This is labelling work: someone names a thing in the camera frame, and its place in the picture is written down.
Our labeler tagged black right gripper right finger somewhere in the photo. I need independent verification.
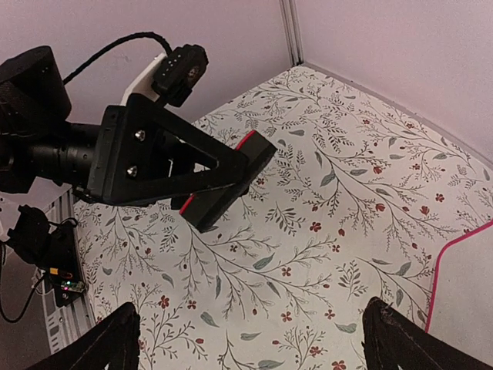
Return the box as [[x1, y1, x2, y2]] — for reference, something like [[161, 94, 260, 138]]
[[362, 297, 492, 370]]

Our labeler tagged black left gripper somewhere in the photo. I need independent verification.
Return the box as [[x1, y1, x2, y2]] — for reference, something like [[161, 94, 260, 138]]
[[72, 93, 251, 211]]

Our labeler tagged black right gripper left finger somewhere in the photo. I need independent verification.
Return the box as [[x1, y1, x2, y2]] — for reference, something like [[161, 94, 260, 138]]
[[30, 302, 140, 370]]

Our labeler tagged pink framed whiteboard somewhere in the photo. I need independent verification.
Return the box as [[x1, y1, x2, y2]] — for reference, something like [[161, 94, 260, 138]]
[[425, 222, 492, 362]]

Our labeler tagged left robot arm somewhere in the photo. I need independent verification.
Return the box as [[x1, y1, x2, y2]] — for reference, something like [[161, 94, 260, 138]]
[[1, 45, 256, 207]]

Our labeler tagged floral patterned table mat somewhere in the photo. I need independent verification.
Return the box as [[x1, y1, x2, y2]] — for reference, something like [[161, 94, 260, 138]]
[[75, 66, 492, 369]]

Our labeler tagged front aluminium rail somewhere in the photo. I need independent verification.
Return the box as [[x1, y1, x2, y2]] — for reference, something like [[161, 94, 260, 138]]
[[41, 191, 96, 354]]

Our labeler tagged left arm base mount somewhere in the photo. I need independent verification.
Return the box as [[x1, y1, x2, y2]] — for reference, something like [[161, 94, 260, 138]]
[[7, 205, 86, 308]]

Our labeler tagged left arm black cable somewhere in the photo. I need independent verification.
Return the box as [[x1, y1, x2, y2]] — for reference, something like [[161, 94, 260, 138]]
[[61, 31, 174, 86]]

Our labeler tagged left aluminium frame post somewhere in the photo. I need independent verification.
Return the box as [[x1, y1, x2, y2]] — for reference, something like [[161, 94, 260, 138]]
[[279, 0, 304, 66]]

